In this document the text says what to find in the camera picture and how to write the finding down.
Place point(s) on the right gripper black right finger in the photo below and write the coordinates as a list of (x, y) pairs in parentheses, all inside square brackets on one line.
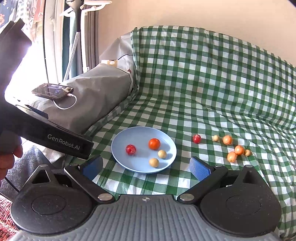
[(209, 178)]

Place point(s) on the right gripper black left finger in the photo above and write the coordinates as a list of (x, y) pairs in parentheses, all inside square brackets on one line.
[(83, 176)]

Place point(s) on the orange fruit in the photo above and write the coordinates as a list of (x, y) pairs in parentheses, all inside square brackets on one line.
[(239, 150), (231, 157), (227, 140)]

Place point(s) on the small beige fruit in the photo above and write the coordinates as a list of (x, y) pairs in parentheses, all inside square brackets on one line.
[(247, 153), (215, 138)]

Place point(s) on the red fruit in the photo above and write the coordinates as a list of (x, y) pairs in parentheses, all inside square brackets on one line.
[(130, 150), (196, 139)]

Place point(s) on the person's left hand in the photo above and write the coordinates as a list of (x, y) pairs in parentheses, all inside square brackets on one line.
[(7, 161)]

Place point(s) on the black smartphone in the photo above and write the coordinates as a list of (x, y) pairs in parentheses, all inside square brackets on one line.
[(52, 91)]

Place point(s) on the beige round fruit upper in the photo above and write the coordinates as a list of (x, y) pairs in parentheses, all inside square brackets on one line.
[(162, 154)]

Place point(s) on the beige round fruit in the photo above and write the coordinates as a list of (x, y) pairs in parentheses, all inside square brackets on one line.
[(162, 154), (154, 162)]

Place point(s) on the red wrapped fruit on plate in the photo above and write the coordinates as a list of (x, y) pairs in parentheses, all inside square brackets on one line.
[(130, 150)]

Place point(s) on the beige round fruit lower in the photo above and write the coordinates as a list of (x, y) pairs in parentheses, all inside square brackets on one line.
[(154, 162)]

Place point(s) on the orange tomato on plate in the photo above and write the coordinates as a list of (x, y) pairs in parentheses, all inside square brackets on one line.
[(154, 144)]

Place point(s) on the light blue plate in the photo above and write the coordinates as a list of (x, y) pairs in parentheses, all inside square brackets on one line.
[(139, 136)]

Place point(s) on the green white checkered cloth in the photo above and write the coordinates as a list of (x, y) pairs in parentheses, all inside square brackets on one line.
[(193, 81)]

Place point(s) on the small beige box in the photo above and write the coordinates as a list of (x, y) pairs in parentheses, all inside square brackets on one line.
[(113, 63)]

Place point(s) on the white garment steamer stand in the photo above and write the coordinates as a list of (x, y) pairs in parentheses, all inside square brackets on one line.
[(83, 35)]

